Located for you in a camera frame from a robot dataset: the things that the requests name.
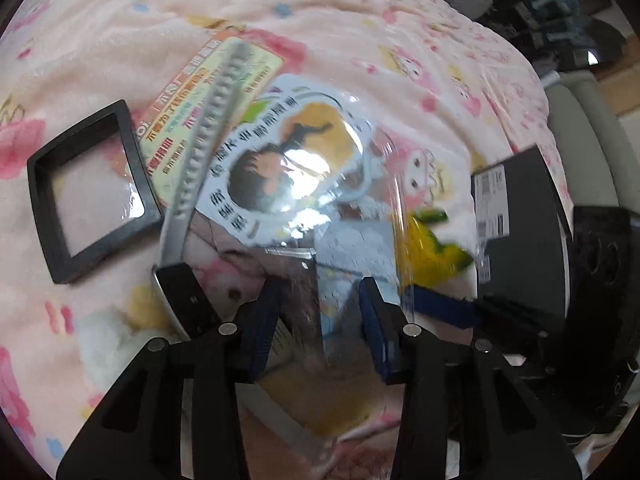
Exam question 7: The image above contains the yellow green snack packet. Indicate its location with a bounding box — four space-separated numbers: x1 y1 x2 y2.
396 209 474 288

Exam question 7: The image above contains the pink cartoon print blanket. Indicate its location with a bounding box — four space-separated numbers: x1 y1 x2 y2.
1 0 572 474

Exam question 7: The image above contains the orange printed leaflet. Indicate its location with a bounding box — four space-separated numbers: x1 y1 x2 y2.
137 32 291 207

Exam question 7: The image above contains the round photo card package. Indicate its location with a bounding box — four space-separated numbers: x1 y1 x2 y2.
191 74 390 252

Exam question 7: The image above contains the grey toothed hair band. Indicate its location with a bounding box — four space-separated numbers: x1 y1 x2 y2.
150 39 254 336

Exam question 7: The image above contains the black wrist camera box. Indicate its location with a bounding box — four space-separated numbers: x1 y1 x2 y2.
566 206 639 375

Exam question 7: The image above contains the black open storage box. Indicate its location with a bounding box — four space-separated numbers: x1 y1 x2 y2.
471 146 570 325

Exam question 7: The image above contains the small black square frame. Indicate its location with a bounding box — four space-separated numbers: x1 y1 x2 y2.
27 100 163 285

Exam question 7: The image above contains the clear cartoon phone case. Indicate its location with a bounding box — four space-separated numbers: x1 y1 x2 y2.
249 244 482 441

